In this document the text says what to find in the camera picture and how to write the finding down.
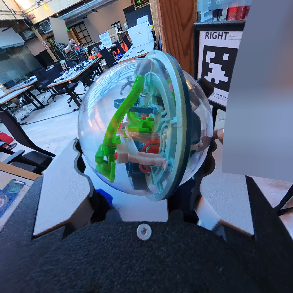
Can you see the clear plastic storage box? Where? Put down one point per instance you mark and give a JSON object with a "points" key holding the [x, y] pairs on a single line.
{"points": [[104, 39]]}

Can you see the red container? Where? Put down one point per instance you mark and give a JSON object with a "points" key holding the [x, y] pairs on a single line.
{"points": [[235, 12]]}

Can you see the white storage box stack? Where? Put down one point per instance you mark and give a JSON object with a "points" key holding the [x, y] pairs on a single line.
{"points": [[139, 34]]}

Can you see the wooden post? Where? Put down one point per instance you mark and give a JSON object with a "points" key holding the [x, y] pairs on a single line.
{"points": [[176, 34]]}

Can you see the person's right hand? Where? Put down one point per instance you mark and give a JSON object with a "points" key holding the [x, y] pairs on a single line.
{"points": [[218, 136]]}

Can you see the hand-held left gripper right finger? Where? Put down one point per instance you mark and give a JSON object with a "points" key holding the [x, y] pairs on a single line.
{"points": [[229, 201]]}

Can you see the grey ceiling duct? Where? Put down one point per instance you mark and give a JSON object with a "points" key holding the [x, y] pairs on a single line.
{"points": [[91, 10]]}

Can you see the framed black white marker sign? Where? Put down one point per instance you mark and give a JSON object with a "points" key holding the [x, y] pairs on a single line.
{"points": [[217, 66]]}

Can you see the white table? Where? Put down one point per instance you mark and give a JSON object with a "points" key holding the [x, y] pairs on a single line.
{"points": [[137, 51]]}

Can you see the clear plastic maze ball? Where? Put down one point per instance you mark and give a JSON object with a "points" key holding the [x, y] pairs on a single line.
{"points": [[128, 128]]}

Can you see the red office chair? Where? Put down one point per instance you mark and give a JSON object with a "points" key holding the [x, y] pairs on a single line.
{"points": [[5, 138]]}

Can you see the long work table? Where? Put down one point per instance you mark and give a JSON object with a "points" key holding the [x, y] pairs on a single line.
{"points": [[16, 90], [75, 74]]}

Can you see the printed instruction sheet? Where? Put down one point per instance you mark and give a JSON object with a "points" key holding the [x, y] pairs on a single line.
{"points": [[11, 194]]}

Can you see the black office chair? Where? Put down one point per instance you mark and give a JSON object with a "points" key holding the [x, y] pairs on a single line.
{"points": [[107, 57], [73, 91], [18, 135]]}

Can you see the blue plastic bin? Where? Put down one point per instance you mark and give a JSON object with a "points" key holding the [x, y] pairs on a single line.
{"points": [[104, 194]]}

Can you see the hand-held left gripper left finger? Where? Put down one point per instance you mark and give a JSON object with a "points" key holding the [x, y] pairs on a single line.
{"points": [[61, 194]]}

